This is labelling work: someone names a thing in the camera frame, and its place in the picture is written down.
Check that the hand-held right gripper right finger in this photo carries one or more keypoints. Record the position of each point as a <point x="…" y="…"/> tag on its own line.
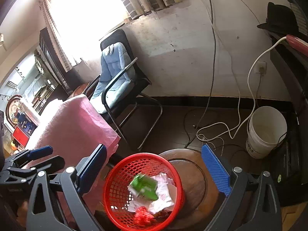
<point x="215" y="170"/>

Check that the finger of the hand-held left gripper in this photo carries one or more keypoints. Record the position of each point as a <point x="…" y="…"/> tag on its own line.
<point x="53" y="162"/>
<point x="41" y="151"/>

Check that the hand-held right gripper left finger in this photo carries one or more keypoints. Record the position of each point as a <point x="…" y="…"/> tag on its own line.
<point x="92" y="168"/>

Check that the red plastic basket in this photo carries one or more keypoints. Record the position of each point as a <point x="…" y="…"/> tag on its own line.
<point x="113" y="187"/>

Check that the green packet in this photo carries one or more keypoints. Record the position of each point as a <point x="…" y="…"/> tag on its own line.
<point x="144" y="186"/>

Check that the white plastic wrapper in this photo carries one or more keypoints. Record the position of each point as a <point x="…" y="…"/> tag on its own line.
<point x="163" y="195"/>

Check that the round wooden stool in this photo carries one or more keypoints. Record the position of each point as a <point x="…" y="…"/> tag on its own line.
<point x="195" y="180"/>

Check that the red box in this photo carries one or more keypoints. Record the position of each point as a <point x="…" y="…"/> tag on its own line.
<point x="20" y="137"/>

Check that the round decorative flower plate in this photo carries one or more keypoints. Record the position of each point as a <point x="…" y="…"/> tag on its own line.
<point x="13" y="108"/>

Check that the white plastic bucket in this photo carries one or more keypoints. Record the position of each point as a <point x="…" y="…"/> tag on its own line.
<point x="264" y="134"/>

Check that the black cabinet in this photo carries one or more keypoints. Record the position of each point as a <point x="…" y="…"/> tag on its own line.
<point x="293" y="125"/>

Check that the dark wooden wardrobe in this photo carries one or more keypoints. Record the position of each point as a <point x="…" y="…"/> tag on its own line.
<point x="51" y="57"/>

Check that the black office chair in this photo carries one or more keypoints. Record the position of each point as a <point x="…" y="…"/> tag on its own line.
<point x="125" y="41"/>

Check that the window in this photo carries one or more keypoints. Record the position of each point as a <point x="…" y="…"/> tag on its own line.
<point x="89" y="16"/>

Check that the red and white power strip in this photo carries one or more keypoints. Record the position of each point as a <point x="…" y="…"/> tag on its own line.
<point x="298" y="42"/>

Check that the black hat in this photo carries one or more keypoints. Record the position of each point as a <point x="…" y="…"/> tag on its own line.
<point x="280" y="16"/>

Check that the white wall socket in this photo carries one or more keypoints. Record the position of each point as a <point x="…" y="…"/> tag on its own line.
<point x="260" y="67"/>

